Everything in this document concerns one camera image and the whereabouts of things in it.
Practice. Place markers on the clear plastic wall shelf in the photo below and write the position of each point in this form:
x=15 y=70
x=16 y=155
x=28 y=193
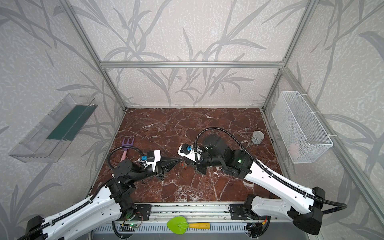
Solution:
x=47 y=141

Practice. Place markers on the circuit board with wires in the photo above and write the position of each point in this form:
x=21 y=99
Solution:
x=131 y=223
x=255 y=230

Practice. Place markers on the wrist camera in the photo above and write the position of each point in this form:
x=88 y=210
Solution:
x=188 y=151
x=151 y=159

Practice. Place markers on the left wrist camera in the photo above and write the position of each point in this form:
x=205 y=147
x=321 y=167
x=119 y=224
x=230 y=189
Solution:
x=151 y=159

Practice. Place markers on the green yellow toy shovel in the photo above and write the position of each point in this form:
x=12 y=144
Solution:
x=179 y=225

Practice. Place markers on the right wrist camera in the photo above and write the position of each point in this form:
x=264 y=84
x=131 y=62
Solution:
x=188 y=151

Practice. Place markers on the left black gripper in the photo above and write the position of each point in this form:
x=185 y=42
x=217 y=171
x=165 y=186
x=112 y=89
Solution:
x=161 y=169

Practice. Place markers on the left circuit board with wires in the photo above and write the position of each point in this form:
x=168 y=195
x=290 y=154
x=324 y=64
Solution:
x=131 y=223

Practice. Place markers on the purple pink toy rake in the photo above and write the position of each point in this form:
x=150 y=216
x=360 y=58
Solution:
x=125 y=143

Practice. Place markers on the small grey metal cup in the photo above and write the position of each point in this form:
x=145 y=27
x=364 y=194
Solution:
x=257 y=137

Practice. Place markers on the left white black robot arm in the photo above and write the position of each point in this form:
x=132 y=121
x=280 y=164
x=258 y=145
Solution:
x=119 y=188

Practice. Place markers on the white wire mesh basket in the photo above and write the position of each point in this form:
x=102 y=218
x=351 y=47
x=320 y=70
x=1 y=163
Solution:
x=303 y=135

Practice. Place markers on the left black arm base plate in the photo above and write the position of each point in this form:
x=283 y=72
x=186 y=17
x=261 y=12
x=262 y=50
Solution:
x=141 y=212

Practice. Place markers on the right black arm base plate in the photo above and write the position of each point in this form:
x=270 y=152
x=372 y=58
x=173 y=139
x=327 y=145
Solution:
x=239 y=212

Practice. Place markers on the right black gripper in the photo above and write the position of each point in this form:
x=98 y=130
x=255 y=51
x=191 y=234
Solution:
x=199 y=163

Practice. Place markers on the aluminium front rail frame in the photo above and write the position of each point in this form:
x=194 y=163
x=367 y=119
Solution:
x=195 y=210

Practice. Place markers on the right circuit board with wires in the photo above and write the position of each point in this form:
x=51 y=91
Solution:
x=255 y=230

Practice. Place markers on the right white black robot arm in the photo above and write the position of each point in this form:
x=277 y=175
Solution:
x=238 y=163

